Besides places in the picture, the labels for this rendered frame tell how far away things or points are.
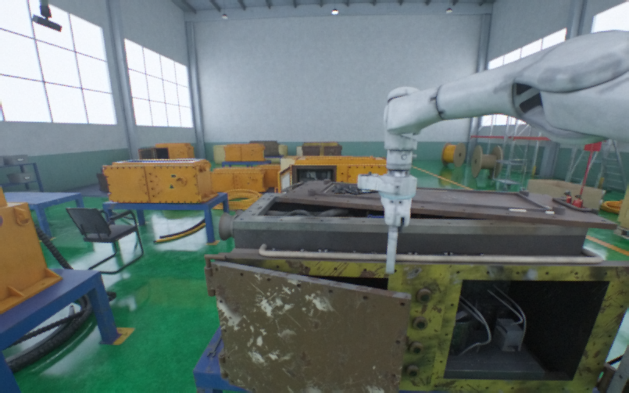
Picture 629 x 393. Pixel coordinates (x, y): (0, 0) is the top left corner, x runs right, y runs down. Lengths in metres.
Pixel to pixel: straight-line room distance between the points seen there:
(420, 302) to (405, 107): 0.68
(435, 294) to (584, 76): 0.78
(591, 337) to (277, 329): 1.15
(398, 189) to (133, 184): 4.28
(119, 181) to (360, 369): 4.34
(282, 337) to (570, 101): 0.90
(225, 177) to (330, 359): 6.66
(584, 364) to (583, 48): 1.26
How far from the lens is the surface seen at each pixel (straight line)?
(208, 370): 1.40
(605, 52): 0.38
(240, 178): 7.15
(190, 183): 4.04
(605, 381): 1.57
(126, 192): 4.68
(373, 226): 0.90
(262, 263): 0.90
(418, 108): 0.50
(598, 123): 0.38
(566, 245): 1.24
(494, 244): 1.08
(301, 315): 0.86
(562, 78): 0.37
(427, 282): 0.95
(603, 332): 1.43
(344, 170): 3.51
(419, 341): 1.11
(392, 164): 0.60
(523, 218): 1.16
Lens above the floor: 1.65
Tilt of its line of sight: 14 degrees down
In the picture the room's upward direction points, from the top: straight up
